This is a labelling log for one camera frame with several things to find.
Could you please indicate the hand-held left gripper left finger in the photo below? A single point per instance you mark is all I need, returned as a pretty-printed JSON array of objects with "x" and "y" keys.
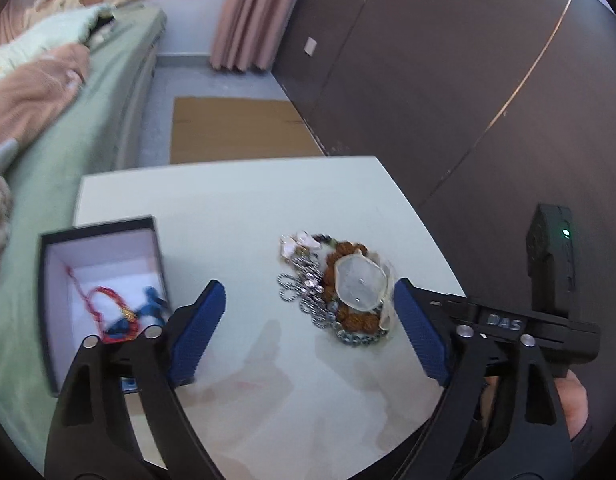
[{"x": 198, "y": 332}]

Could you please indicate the light green quilt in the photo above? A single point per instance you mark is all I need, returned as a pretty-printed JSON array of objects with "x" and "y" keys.
[{"x": 38, "y": 35}]

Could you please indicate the pink blanket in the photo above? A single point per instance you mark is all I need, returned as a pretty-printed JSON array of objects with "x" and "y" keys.
[{"x": 33, "y": 90}]

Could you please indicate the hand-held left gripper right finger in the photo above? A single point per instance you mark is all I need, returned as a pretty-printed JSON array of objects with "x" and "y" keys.
[{"x": 420, "y": 332}]

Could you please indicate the bed with green sheet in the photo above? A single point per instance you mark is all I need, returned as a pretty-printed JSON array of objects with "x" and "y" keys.
[{"x": 63, "y": 160}]

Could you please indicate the translucent white bangle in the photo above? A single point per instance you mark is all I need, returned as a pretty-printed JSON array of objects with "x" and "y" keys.
[{"x": 344, "y": 290}]

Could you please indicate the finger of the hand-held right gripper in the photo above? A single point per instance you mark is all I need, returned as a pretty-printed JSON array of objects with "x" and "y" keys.
[{"x": 465, "y": 316}]

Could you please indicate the person's right hand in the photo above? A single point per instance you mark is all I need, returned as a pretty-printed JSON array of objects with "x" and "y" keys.
[{"x": 573, "y": 400}]

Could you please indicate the white wall socket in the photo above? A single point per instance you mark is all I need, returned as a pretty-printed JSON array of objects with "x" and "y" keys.
[{"x": 311, "y": 46}]

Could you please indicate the pink curtain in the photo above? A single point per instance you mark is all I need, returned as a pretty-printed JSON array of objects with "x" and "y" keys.
[{"x": 253, "y": 15}]

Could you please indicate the flat cardboard sheet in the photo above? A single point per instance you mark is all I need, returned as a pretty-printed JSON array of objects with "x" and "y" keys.
[{"x": 238, "y": 130}]

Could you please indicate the black jewelry box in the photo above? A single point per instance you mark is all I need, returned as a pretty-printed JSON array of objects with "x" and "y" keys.
[{"x": 55, "y": 280}]

